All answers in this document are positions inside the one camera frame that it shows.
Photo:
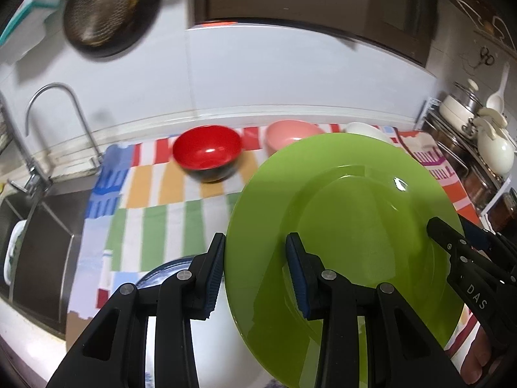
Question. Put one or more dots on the colourful striped tablecloth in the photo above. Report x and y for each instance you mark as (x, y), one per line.
(181, 218)

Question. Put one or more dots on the brown cardboard sheet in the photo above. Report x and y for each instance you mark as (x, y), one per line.
(78, 327)

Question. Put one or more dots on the white rice spoon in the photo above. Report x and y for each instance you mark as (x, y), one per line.
(496, 99)

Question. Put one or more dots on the black scissors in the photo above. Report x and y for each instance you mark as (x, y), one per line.
(484, 56)

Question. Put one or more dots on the stainless steel sink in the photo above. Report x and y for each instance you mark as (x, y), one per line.
(44, 250)

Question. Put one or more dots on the person's right hand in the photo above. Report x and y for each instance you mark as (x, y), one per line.
(480, 355)

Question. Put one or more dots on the metal countertop rack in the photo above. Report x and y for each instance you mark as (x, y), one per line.
(494, 194)

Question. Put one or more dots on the teal paper towel pack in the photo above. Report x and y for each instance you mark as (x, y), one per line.
(32, 12)

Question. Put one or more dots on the cream kettle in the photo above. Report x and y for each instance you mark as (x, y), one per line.
(496, 149)

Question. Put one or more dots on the pink bowl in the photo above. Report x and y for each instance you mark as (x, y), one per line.
(289, 135)

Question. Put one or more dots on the thin gooseneck faucet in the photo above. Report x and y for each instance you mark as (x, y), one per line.
(76, 109)

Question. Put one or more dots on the white plastic basket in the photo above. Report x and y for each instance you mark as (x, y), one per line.
(14, 250)

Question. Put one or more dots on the dark brown window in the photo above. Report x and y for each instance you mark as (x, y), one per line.
(323, 4)

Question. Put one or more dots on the stainless steel pot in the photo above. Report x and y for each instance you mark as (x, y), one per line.
(456, 149)

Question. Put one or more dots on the wooden cutting boards rack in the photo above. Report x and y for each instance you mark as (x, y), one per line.
(480, 4)

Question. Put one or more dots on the red and black bowl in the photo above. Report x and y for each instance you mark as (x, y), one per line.
(208, 151)

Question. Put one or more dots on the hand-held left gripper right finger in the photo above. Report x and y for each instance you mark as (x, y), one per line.
(297, 279)

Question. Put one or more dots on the chrome pull-down faucet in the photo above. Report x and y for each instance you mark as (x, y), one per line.
(28, 165)

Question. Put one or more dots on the white bowl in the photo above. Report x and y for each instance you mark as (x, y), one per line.
(365, 130)

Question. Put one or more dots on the cream pot with steel lid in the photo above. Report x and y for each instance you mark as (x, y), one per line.
(458, 107)

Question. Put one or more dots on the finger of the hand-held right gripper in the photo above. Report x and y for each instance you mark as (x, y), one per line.
(444, 234)
(484, 242)

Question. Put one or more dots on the brown glass jar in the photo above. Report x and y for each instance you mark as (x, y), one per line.
(509, 212)

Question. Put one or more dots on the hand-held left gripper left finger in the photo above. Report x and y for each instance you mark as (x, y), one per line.
(214, 275)

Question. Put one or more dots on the black frying pan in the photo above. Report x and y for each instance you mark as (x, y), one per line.
(105, 12)

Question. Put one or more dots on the green plate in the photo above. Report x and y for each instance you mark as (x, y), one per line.
(355, 218)

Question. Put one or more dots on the large blue-rimmed white plate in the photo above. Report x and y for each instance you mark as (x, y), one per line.
(169, 268)

